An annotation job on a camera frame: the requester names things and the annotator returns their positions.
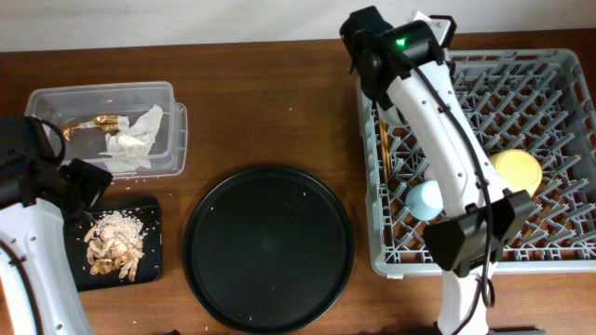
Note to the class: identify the gold coffee sachet wrapper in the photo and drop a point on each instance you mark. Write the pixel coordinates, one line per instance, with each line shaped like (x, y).
(105, 123)

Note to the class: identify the white tissue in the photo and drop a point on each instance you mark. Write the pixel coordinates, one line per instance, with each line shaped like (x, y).
(130, 147)

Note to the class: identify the clear plastic waste bin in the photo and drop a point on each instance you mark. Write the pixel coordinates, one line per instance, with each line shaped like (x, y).
(68, 106)

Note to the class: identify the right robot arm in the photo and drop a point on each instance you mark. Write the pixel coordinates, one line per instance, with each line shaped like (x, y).
(483, 214)

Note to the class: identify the pink cup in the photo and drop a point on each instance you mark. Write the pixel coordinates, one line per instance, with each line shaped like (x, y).
(428, 174)

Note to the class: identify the grey dishwasher rack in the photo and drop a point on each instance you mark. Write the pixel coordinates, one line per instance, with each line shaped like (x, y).
(535, 100)

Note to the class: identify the food scraps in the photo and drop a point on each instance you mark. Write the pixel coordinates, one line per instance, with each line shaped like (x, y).
(115, 245)

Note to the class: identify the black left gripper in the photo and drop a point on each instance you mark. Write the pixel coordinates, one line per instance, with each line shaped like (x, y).
(93, 180)

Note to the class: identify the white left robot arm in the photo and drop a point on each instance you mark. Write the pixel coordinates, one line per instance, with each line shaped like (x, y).
(36, 278)

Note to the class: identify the black rectangular tray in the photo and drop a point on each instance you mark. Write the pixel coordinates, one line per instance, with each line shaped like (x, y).
(148, 210)

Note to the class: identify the blue cup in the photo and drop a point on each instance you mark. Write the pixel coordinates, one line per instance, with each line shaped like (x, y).
(424, 201)

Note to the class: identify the grey plate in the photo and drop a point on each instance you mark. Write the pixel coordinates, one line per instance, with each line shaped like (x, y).
(391, 116)

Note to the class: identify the round black serving tray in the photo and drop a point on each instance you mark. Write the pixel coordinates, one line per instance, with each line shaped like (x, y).
(268, 250)

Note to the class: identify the yellow bowl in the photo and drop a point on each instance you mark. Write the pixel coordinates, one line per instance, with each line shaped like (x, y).
(520, 170)

